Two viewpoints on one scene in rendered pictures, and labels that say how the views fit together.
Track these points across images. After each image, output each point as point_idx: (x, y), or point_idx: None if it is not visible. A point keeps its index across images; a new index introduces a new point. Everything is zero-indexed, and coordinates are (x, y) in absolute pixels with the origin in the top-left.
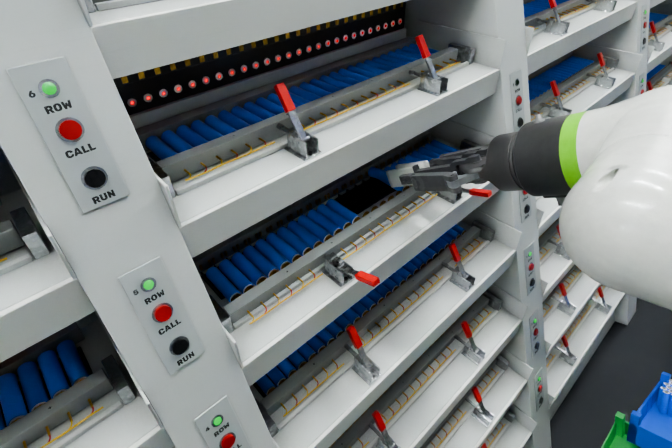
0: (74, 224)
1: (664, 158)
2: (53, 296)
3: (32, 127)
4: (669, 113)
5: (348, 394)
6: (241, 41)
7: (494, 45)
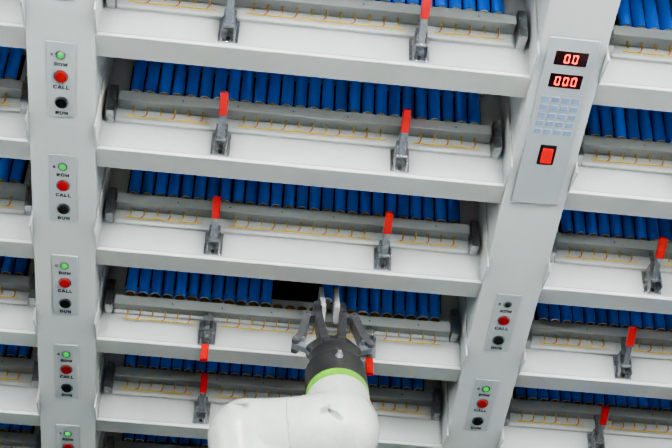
0: (44, 222)
1: (260, 418)
2: (20, 244)
3: (47, 177)
4: (311, 407)
5: (173, 415)
6: (188, 173)
7: (485, 260)
